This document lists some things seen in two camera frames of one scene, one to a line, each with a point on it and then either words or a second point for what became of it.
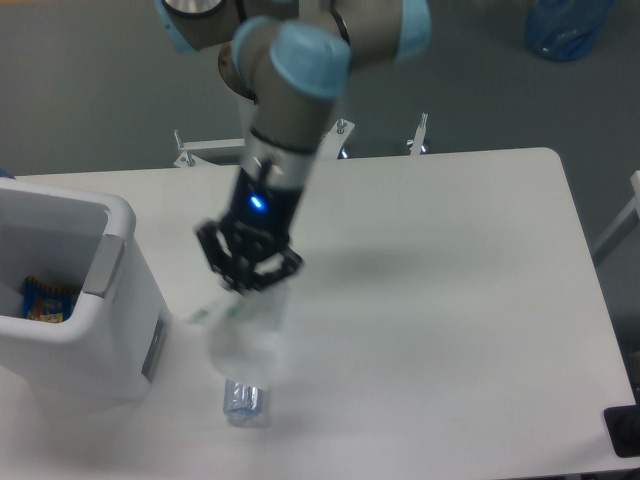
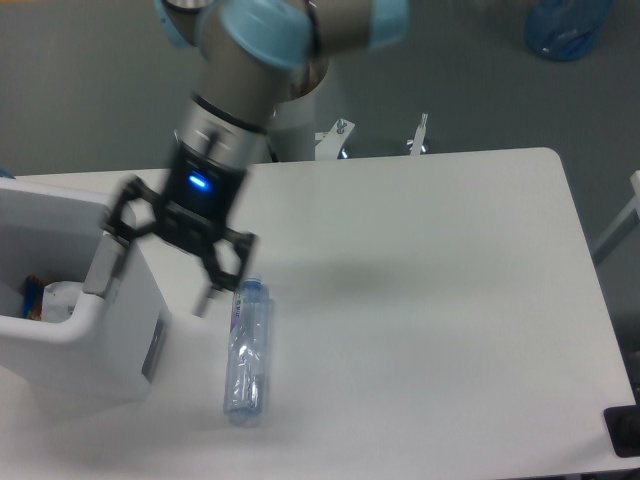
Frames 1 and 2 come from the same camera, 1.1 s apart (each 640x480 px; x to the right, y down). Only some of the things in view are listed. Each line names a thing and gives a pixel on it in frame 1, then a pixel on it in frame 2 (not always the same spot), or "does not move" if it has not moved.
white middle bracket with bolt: [331, 144] does not move
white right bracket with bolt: [419, 137] does not move
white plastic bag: [247, 334] → [59, 300]
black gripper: [264, 209] → [199, 201]
